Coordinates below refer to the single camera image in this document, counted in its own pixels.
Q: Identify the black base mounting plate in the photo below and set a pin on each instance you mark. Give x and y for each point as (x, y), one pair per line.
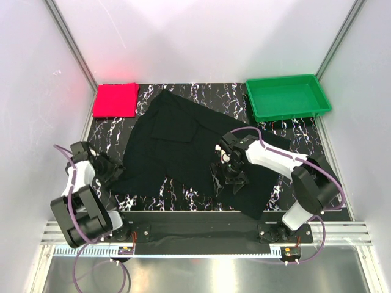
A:
(182, 246)

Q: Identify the aluminium frame post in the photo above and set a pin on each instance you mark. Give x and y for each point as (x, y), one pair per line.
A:
(347, 24)
(65, 32)

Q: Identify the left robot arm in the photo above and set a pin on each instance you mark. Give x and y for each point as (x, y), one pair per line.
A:
(80, 214)

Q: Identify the green plastic bin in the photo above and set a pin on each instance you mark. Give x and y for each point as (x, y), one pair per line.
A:
(287, 97)

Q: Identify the folded red t shirt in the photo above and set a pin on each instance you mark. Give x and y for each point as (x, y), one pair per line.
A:
(116, 101)

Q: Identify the shiny steel front plate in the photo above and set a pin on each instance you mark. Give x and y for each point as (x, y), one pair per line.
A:
(334, 270)

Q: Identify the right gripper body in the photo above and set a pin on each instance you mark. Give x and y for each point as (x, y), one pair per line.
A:
(232, 168)

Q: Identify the white slotted cable duct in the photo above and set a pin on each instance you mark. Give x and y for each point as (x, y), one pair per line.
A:
(115, 251)

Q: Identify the black t shirt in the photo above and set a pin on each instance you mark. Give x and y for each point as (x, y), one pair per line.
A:
(176, 138)

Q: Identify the aluminium front rail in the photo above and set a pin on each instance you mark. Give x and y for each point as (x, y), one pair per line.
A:
(336, 233)

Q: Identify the aluminium frame post left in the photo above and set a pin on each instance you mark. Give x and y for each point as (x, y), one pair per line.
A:
(65, 32)

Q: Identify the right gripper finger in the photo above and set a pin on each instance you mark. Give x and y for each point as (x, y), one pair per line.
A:
(218, 179)
(239, 182)

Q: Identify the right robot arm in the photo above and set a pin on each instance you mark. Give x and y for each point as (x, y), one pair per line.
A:
(315, 183)

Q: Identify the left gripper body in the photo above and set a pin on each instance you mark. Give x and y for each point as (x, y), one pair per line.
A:
(107, 167)

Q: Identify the aluminium frame post right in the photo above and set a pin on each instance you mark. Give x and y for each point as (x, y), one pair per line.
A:
(347, 24)

